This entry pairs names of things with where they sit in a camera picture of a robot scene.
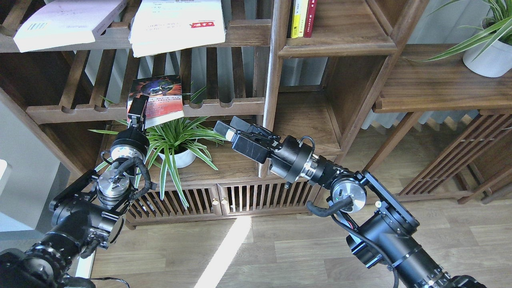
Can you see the light yellow book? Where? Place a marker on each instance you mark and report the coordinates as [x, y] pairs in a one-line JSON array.
[[302, 20]]

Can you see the spider plant on shelf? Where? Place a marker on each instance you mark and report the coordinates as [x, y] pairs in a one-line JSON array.
[[178, 135]]

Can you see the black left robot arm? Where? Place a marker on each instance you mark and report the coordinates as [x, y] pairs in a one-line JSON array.
[[85, 213]]

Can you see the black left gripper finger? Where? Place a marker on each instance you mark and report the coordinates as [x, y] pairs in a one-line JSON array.
[[137, 112]]

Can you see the dark wooden bookshelf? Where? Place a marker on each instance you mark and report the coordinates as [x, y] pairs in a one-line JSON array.
[[323, 86]]

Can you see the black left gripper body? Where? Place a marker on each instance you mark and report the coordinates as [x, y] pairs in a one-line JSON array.
[[130, 143]]

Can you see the white plant pot on shelf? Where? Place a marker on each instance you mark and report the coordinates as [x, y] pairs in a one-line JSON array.
[[182, 159]]

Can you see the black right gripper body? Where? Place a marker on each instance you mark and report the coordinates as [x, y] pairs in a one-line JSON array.
[[290, 159]]

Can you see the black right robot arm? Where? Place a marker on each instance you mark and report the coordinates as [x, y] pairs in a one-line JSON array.
[[380, 228]]

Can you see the dark red book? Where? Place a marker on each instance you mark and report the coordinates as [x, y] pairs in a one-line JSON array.
[[310, 18]]

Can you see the dark wooden side shelf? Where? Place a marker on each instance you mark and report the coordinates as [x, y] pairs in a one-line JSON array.
[[470, 165]]

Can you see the white book red label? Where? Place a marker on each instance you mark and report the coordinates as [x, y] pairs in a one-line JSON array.
[[161, 26]]

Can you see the white plant pot at right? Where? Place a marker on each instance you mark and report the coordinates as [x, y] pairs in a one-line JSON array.
[[493, 62]]

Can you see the white table leg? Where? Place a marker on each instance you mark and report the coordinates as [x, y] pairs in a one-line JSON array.
[[84, 267]]

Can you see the spider plant at right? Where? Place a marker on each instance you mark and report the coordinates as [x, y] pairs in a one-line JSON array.
[[498, 28]]

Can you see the white book with barcode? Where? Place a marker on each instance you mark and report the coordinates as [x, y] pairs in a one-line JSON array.
[[64, 22]]

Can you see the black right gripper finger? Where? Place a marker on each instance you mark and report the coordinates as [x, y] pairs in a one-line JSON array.
[[228, 132], [241, 125]]

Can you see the red book with globe cover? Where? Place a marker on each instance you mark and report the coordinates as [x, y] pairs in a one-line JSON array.
[[165, 98]]

